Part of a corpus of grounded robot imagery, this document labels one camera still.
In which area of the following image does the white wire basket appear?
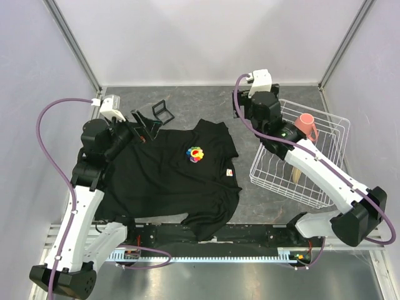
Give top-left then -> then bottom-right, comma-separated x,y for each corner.
249,99 -> 350,209

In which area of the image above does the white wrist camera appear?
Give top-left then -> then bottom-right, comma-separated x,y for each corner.
91,94 -> 126,122
246,69 -> 273,98

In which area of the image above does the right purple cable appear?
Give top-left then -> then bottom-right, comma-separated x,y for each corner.
234,74 -> 396,271

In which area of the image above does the pink mug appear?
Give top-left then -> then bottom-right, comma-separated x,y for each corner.
294,113 -> 318,142

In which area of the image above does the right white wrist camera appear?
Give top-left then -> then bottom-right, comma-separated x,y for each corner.
246,69 -> 273,98

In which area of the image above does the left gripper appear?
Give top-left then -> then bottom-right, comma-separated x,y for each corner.
104,109 -> 163,160

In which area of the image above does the slotted cable duct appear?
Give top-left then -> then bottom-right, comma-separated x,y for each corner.
106,249 -> 296,263

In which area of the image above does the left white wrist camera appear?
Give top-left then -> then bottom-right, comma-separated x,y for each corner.
91,94 -> 126,122

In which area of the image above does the black phone stand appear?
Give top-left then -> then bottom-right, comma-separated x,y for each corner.
152,99 -> 175,125

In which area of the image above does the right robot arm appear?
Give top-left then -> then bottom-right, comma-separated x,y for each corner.
232,84 -> 388,247

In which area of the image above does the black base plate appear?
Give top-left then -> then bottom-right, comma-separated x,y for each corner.
122,223 -> 323,256

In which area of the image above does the black polo shirt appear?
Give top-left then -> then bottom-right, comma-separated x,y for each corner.
95,119 -> 241,241

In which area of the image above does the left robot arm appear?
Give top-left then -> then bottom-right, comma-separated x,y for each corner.
29,110 -> 163,299

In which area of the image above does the beige object in basket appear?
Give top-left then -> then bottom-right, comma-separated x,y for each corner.
292,167 -> 302,184

